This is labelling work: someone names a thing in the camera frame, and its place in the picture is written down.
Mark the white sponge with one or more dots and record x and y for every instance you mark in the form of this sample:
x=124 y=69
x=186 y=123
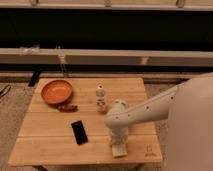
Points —
x=119 y=150

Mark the red chili pepper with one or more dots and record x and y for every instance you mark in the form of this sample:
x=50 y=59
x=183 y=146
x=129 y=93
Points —
x=67 y=108

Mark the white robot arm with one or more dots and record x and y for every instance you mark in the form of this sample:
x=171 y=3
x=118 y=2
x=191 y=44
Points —
x=188 y=108

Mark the black phone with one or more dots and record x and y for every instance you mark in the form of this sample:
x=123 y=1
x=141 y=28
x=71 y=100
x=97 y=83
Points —
x=79 y=132

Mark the wooden table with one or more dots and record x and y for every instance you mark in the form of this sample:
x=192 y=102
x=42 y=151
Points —
x=47 y=138

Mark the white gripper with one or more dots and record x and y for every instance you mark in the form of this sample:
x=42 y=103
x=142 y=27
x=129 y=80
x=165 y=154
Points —
x=119 y=135

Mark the orange bowl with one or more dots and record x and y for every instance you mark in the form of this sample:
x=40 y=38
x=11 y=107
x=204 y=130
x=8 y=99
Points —
x=57 y=91

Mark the grey horizontal rail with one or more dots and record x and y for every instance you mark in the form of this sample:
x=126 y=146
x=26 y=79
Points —
x=105 y=57

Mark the small white bottle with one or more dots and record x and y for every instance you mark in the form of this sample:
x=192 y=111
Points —
x=100 y=99

